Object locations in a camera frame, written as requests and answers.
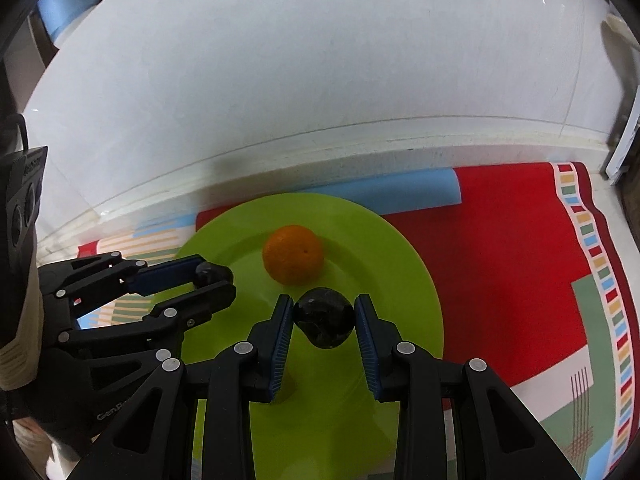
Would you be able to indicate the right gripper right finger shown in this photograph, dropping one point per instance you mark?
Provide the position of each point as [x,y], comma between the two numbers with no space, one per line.
[495,435]

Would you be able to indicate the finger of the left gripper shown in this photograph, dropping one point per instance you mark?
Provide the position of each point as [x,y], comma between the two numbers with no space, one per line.
[174,316]
[147,280]

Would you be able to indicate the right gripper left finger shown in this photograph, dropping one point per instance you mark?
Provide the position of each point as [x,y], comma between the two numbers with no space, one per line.
[152,435]

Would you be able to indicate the small orange mandarin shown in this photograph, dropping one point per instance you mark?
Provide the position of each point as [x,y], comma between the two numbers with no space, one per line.
[293,255]

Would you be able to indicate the dark plum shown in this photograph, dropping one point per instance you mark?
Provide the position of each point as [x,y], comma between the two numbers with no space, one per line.
[325,316]
[207,273]

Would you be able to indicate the green plate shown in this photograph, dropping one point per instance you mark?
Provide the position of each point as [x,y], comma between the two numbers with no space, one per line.
[323,423]

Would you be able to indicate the black camera box left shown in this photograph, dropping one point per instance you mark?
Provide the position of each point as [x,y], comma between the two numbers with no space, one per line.
[21,187]

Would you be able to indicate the cream handled pan lower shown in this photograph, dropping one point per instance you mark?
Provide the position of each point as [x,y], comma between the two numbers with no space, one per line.
[619,26]

